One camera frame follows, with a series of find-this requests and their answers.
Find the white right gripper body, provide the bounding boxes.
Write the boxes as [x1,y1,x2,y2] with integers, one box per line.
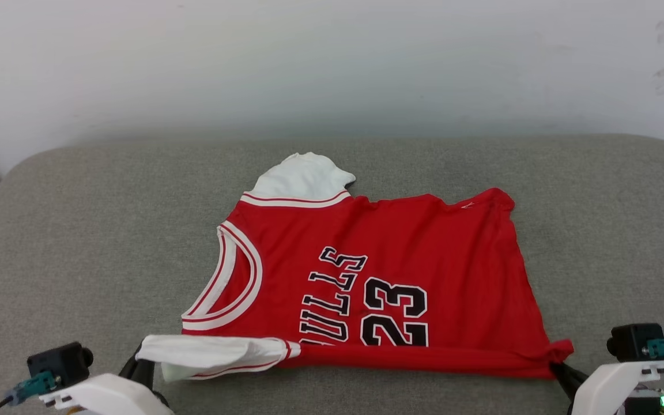
[571,360,664,415]

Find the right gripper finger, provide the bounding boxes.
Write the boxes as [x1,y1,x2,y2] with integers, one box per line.
[550,362,590,399]

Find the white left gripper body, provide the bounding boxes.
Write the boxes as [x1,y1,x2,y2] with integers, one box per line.
[38,372,175,415]

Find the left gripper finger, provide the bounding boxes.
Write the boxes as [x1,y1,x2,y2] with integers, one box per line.
[117,344,156,391]

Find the red basketball jersey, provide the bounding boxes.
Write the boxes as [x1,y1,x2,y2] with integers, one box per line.
[135,152,575,383]

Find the grey fabric sofa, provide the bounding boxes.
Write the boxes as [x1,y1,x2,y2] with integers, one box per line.
[0,134,664,415]

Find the teal left cable connector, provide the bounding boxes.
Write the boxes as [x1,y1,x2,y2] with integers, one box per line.
[5,371,59,406]

